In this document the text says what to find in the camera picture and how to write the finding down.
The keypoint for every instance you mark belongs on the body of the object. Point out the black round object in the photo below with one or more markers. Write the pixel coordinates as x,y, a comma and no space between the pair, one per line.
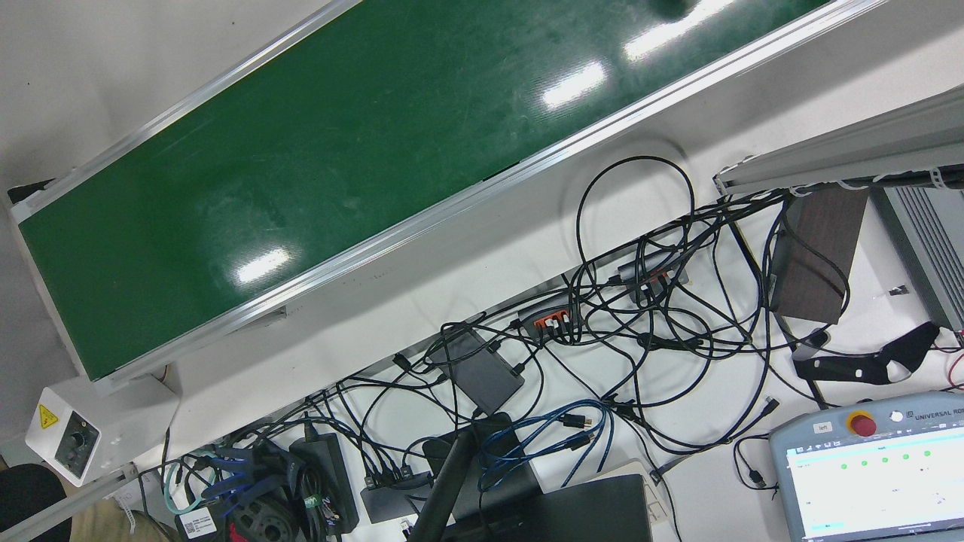
30,504

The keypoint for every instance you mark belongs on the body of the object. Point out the black hub orange ports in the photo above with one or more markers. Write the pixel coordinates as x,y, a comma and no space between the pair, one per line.
550,320

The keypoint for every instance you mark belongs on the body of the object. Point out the dark gray power brick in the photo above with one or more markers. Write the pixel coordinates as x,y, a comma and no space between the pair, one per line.
482,373

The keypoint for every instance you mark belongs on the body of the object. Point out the gray usb hub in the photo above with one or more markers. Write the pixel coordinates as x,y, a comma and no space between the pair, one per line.
651,275

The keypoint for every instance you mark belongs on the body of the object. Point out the green conveyor belt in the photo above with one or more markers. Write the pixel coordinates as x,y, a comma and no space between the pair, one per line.
339,165

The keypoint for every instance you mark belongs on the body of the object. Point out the black mounting pole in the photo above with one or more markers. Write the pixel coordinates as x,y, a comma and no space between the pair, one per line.
444,489

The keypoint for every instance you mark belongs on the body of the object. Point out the small black hub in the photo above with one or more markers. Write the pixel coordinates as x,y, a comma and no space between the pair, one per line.
388,500

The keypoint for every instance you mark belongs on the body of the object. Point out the black power adapter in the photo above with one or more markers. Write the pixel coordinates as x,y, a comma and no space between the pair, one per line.
327,482

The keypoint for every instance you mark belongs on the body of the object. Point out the large black monitor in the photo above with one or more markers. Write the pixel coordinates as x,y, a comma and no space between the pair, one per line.
595,512

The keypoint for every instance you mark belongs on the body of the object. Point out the black robot equipment pile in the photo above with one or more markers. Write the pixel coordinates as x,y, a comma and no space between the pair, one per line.
256,512

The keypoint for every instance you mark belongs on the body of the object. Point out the brown wood block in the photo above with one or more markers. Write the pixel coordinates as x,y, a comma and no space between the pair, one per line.
821,256

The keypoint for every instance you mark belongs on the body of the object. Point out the white conveyor control box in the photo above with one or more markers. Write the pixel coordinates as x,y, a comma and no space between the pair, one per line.
98,436

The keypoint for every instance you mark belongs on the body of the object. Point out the gray teach pendant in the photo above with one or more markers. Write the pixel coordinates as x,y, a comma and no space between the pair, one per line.
874,482

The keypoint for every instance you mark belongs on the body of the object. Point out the tan cardboard boxes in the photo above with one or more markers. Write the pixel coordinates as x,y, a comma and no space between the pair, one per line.
113,523

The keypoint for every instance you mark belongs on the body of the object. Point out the gray finned power supply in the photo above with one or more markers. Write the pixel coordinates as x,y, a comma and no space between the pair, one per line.
930,248

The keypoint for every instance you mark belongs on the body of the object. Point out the aluminium extrusion post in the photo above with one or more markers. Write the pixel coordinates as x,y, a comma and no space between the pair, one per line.
866,150

